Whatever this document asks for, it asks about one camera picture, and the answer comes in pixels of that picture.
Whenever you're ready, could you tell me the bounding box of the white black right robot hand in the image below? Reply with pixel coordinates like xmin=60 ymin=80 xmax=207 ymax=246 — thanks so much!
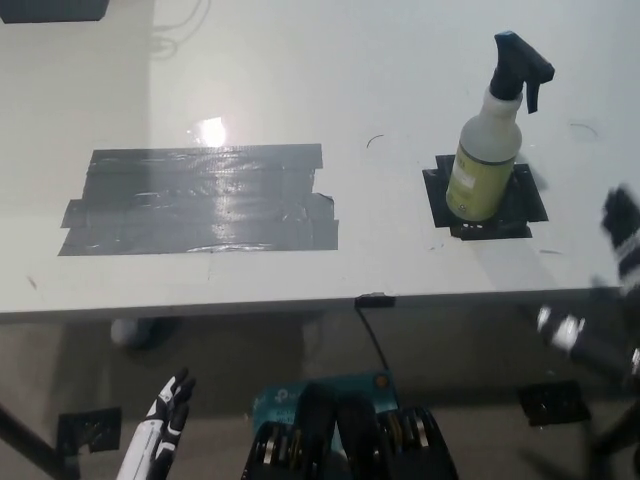
xmin=537 ymin=182 xmax=640 ymax=396

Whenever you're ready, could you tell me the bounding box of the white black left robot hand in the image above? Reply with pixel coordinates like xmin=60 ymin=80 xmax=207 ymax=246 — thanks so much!
xmin=117 ymin=367 xmax=197 ymax=480

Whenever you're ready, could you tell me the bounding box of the spray bottle with black trigger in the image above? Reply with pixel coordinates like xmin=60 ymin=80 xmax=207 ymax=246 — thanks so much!
xmin=444 ymin=31 xmax=557 ymax=222

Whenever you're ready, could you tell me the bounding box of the black floor tape patch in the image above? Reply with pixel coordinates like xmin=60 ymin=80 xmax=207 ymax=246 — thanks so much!
xmin=57 ymin=407 xmax=123 ymax=454
xmin=517 ymin=380 xmax=594 ymax=427

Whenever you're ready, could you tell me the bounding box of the black tape square marker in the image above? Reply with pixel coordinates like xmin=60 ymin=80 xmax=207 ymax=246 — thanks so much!
xmin=422 ymin=154 xmax=550 ymax=241

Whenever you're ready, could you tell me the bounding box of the teal router box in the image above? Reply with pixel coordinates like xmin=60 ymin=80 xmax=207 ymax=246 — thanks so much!
xmin=252 ymin=368 xmax=401 ymax=441

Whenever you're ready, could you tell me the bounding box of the black table leg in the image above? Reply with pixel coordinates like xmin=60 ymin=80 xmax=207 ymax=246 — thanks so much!
xmin=0 ymin=402 xmax=81 ymax=480

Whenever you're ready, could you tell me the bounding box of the large grey tape patch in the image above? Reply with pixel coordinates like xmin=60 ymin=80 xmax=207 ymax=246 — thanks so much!
xmin=57 ymin=143 xmax=340 ymax=258

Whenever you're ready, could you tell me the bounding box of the dark flat box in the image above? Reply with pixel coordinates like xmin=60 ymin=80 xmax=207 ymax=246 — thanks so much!
xmin=0 ymin=0 xmax=112 ymax=24

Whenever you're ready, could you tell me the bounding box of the thin black cable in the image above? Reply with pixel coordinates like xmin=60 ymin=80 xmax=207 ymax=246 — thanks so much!
xmin=356 ymin=304 xmax=390 ymax=372

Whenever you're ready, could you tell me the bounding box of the white cable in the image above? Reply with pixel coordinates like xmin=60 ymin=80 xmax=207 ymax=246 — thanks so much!
xmin=147 ymin=0 xmax=207 ymax=57

